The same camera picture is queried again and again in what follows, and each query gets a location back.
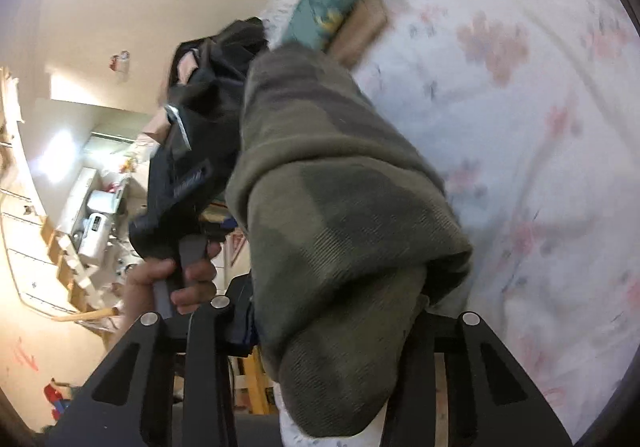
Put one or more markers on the camouflage green pants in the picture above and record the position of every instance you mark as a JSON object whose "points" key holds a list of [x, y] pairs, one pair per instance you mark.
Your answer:
{"points": [[350, 233]]}

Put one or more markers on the black clothing pile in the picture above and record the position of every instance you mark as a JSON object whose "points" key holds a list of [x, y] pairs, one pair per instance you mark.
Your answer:
{"points": [[206, 85]]}

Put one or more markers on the person's left hand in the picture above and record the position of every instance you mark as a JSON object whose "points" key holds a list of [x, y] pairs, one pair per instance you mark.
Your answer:
{"points": [[199, 289]]}

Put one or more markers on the white appliance on shelf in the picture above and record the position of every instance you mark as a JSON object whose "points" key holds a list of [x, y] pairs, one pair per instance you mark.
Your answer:
{"points": [[94, 239]]}

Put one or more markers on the cluttered wooden shelf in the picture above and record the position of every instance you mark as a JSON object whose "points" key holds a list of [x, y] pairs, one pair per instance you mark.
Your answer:
{"points": [[61, 161]]}

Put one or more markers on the beige folded garment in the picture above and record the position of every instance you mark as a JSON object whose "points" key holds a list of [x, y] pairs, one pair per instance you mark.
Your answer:
{"points": [[362, 27]]}

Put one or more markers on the green yellow folded garment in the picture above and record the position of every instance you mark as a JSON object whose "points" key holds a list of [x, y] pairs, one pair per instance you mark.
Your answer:
{"points": [[314, 23]]}

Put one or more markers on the white floral bed sheet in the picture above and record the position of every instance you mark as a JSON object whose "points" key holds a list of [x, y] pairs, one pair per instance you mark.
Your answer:
{"points": [[529, 112]]}

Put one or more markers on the red wall decoration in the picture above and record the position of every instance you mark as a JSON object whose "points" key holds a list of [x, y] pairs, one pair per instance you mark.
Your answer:
{"points": [[119, 63]]}

